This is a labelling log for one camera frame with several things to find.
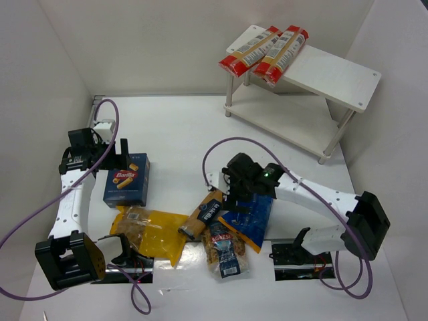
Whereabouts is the clear Agnesi pasta bag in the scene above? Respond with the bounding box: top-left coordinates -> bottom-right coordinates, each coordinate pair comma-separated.
201,221 -> 249,282

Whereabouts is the brown blue spaghetti pack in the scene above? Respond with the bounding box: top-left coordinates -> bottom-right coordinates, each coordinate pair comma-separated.
178,190 -> 223,240

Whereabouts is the right red spaghetti pack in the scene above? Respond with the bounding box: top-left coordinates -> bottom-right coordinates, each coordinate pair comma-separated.
253,25 -> 309,88

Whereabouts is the left red spaghetti pack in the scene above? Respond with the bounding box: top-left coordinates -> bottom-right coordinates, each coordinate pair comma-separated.
219,26 -> 282,78

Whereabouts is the purple cable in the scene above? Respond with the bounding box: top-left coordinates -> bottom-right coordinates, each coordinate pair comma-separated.
0,98 -> 152,315
202,136 -> 374,299

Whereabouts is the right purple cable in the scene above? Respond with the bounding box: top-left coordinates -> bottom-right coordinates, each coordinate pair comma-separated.
202,136 -> 374,299

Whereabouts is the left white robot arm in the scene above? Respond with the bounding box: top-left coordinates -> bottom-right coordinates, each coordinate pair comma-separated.
35,120 -> 132,290

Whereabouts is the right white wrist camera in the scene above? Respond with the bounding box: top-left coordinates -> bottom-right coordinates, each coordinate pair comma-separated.
205,171 -> 231,195

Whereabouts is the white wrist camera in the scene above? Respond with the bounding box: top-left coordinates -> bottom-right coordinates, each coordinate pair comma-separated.
205,171 -> 231,195
93,119 -> 116,144

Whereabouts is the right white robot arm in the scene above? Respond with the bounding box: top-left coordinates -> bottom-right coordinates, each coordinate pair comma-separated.
221,153 -> 391,261

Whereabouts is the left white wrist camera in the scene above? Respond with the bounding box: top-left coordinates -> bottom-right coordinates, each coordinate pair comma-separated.
93,119 -> 116,144

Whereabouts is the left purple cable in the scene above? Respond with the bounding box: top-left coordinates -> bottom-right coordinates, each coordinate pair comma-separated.
0,98 -> 152,315

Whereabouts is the blue orange pasta bag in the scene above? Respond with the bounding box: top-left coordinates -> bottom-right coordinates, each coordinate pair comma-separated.
218,194 -> 274,253

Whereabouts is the yellow pasta bag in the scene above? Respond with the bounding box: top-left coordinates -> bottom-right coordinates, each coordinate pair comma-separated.
110,206 -> 187,267

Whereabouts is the red spaghetti pack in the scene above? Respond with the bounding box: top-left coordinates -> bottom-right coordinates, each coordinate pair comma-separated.
219,26 -> 282,78
253,25 -> 309,88

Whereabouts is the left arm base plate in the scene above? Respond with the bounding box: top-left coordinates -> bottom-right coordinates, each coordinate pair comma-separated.
92,255 -> 154,284

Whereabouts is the blue Barilla pasta box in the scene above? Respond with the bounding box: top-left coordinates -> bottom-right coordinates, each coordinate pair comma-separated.
103,153 -> 150,208

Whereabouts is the white two-tier shelf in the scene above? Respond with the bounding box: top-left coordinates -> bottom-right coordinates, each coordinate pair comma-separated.
224,45 -> 381,164

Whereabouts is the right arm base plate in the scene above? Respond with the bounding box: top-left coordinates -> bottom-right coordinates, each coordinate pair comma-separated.
269,242 -> 336,281

